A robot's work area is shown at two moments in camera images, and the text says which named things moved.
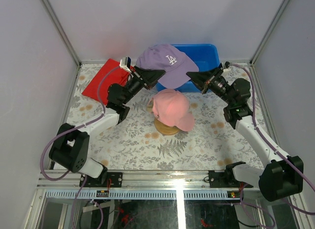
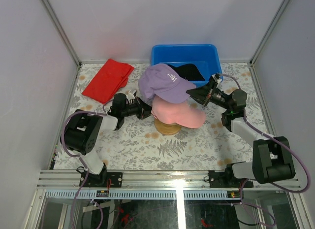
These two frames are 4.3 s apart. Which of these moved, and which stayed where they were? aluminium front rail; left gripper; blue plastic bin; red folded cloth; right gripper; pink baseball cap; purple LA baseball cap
Moved: right gripper; left gripper; pink baseball cap; purple LA baseball cap
Stayed: blue plastic bin; aluminium front rail; red folded cloth
